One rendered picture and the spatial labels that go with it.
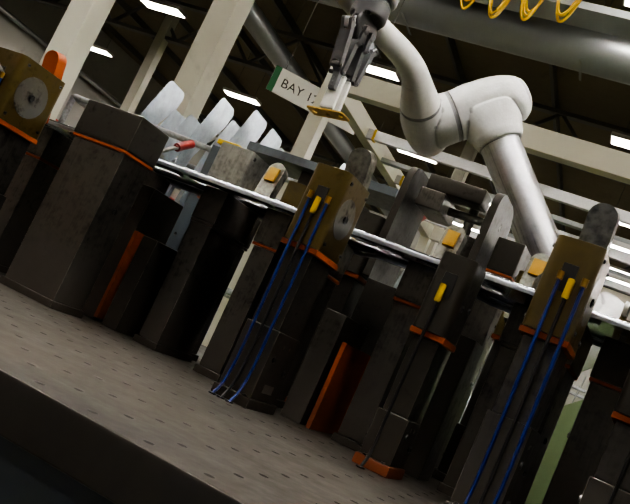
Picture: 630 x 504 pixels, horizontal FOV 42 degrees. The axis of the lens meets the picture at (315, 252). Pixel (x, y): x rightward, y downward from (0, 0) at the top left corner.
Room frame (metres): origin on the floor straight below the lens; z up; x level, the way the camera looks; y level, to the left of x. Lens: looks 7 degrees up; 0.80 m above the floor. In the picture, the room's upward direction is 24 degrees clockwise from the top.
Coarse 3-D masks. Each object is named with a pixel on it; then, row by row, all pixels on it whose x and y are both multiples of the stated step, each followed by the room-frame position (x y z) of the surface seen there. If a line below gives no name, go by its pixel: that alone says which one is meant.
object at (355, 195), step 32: (320, 192) 1.10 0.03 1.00; (352, 192) 1.11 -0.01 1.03; (320, 224) 1.09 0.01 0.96; (352, 224) 1.15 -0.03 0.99; (288, 256) 1.11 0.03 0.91; (320, 256) 1.10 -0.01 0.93; (288, 288) 1.09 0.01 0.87; (320, 288) 1.16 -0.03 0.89; (256, 320) 1.12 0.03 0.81; (288, 320) 1.11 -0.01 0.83; (256, 352) 1.10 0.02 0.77; (288, 352) 1.14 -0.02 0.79; (224, 384) 1.11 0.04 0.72; (256, 384) 1.09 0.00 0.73
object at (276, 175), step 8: (272, 168) 1.55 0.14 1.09; (280, 168) 1.55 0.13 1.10; (264, 176) 1.55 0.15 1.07; (272, 176) 1.54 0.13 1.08; (280, 176) 1.54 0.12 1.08; (264, 184) 1.55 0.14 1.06; (272, 184) 1.54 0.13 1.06; (280, 184) 1.55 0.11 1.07; (256, 192) 1.55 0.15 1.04; (264, 192) 1.54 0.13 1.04; (272, 192) 1.54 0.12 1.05
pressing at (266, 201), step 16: (64, 128) 1.49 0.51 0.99; (160, 160) 1.38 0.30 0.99; (176, 176) 1.52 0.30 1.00; (192, 176) 1.43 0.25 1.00; (208, 176) 1.34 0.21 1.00; (192, 192) 1.57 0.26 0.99; (240, 192) 1.30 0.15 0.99; (256, 208) 1.47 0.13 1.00; (272, 208) 1.39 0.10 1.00; (288, 208) 1.26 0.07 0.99; (352, 240) 1.33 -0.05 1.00; (368, 240) 1.27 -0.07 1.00; (384, 240) 1.19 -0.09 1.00; (368, 256) 1.37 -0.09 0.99; (384, 256) 1.33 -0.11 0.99; (400, 256) 1.29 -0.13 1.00; (416, 256) 1.16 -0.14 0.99; (432, 256) 1.17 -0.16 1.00; (480, 288) 1.25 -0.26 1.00; (496, 288) 1.18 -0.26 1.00; (512, 288) 1.13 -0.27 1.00; (528, 288) 1.06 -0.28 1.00; (496, 304) 1.30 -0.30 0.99; (512, 304) 1.26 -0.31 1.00; (592, 320) 1.10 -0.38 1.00; (608, 320) 1.01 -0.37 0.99; (592, 336) 1.23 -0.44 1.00; (608, 336) 1.17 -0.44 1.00
